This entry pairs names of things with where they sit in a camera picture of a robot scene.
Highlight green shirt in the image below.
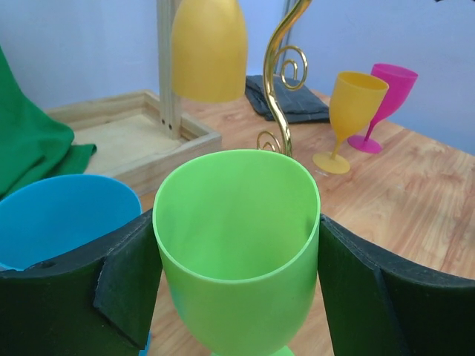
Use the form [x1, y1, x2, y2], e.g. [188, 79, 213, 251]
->
[1, 54, 96, 198]

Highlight grey folded cloth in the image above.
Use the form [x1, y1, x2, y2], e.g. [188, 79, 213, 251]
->
[245, 75, 330, 124]

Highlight green wine glass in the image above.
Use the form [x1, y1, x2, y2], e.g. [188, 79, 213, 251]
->
[153, 149, 321, 355]

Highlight wooden frame base bar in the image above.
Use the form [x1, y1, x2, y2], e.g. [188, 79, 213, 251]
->
[47, 90, 222, 195]

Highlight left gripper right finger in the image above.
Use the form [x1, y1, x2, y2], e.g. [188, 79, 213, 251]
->
[318, 216, 474, 355]

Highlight orange yellow wine glass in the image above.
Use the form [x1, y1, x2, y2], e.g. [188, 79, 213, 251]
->
[171, 0, 248, 102]

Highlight wooden frame post centre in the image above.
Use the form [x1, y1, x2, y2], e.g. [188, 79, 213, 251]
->
[157, 0, 181, 139]

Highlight blue wine glass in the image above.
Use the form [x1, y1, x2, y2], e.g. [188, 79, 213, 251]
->
[1, 174, 145, 272]

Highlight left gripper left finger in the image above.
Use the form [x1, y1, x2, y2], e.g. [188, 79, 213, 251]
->
[1, 211, 162, 355]

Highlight pink wine glass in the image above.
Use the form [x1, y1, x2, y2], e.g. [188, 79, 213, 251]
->
[347, 63, 419, 154]

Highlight gold wire glass rack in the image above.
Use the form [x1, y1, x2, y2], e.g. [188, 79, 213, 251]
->
[256, 0, 312, 157]

